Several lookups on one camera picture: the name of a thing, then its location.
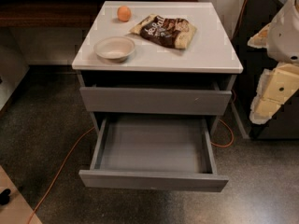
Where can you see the grey top drawer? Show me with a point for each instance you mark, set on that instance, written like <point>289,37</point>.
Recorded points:
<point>155,101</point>

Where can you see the brown chip bag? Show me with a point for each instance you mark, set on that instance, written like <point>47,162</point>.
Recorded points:
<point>169,33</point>

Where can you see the black object on floor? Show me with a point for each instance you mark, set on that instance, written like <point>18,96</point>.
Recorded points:
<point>5,196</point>

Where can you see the open grey middle drawer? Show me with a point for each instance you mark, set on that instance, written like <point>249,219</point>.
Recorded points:
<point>153,152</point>

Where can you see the dark wooden bench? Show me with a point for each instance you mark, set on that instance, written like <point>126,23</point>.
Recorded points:
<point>54,13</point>

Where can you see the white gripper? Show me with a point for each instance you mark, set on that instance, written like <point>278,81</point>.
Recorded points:
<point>285,37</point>

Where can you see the orange fruit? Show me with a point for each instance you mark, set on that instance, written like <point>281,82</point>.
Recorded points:
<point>124,13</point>

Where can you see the white paper bowl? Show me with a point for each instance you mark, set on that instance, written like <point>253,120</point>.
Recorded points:
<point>115,48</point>

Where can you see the grey drawer cabinet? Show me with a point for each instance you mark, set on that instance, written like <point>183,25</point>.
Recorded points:
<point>208,63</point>

